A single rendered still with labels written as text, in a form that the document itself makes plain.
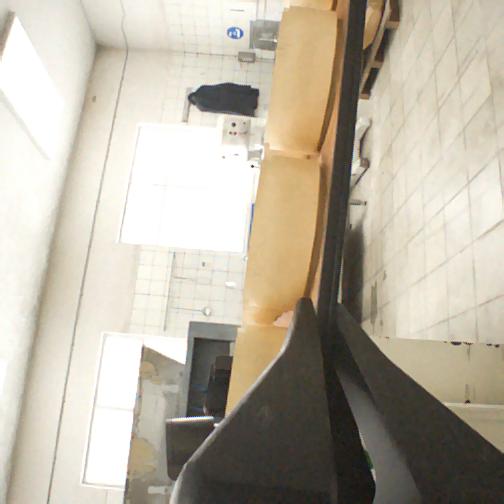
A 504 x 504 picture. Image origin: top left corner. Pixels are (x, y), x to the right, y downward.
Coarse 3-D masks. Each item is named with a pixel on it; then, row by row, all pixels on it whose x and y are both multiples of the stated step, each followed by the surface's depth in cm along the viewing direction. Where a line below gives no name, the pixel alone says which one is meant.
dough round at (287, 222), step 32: (288, 160) 15; (256, 192) 14; (288, 192) 14; (320, 192) 15; (256, 224) 14; (288, 224) 14; (320, 224) 14; (256, 256) 14; (288, 256) 14; (256, 288) 15; (288, 288) 15
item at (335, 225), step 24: (360, 0) 13; (360, 24) 13; (360, 48) 13; (360, 72) 13; (336, 120) 13; (336, 144) 12; (336, 168) 12; (336, 192) 12; (336, 216) 12; (336, 240) 12; (336, 264) 12; (336, 288) 12; (336, 312) 12
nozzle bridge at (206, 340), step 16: (192, 336) 150; (208, 336) 150; (224, 336) 150; (192, 352) 149; (208, 352) 157; (224, 352) 158; (192, 368) 152; (208, 368) 156; (192, 400) 153; (192, 416) 152
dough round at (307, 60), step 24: (288, 24) 15; (312, 24) 15; (336, 24) 15; (288, 48) 15; (312, 48) 15; (336, 48) 15; (288, 72) 15; (312, 72) 15; (336, 72) 15; (288, 96) 15; (312, 96) 15; (288, 120) 16; (312, 120) 16; (288, 144) 17; (312, 144) 17
